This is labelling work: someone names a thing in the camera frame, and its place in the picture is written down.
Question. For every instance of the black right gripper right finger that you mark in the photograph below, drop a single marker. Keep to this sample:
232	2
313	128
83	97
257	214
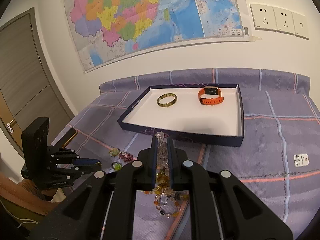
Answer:
221	206

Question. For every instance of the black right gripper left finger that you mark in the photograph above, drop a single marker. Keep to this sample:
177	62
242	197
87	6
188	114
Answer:
103	206

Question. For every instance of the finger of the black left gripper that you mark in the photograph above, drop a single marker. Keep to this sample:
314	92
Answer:
79	163
85	171

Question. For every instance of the olive green bangle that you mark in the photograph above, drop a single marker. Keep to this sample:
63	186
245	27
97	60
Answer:
167	100

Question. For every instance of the orange smart watch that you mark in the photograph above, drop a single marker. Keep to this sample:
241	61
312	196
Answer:
210	95

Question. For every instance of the person left hand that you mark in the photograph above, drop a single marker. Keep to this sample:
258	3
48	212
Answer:
30	186

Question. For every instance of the grey wooden door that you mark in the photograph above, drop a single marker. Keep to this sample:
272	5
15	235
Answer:
28	89

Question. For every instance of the purple plaid bedsheet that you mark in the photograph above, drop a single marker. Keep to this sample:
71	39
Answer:
280	120

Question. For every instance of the white fabric label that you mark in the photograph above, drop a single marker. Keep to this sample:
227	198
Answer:
301	160

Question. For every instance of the dark purple tray box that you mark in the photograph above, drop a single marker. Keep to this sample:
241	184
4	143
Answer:
187	119

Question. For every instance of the colourful wall map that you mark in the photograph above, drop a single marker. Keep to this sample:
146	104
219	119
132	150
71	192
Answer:
106	31

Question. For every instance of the white wall socket panel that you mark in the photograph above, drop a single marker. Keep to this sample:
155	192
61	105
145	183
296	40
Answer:
266	17

